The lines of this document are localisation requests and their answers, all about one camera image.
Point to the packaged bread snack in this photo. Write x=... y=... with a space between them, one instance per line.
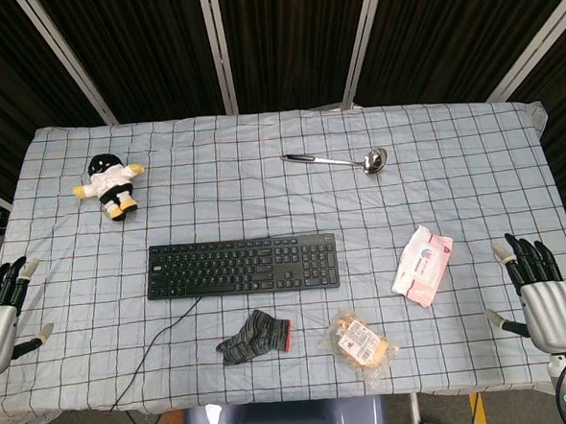
x=360 y=344

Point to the black folding screen panels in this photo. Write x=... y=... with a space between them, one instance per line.
x=273 y=44

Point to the black computer keyboard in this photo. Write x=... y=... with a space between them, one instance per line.
x=243 y=266

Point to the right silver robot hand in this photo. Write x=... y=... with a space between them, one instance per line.
x=551 y=308

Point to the blue checkered tablecloth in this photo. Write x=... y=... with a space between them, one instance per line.
x=285 y=250

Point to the stainless steel ladle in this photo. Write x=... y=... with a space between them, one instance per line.
x=342 y=161

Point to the white pink wet wipes pack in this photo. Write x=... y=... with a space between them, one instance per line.
x=423 y=273

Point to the grey striped knit glove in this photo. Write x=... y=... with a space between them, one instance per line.
x=254 y=338

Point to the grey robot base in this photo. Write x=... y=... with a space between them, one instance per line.
x=284 y=422

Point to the black and white plush doll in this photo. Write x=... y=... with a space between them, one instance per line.
x=110 y=185

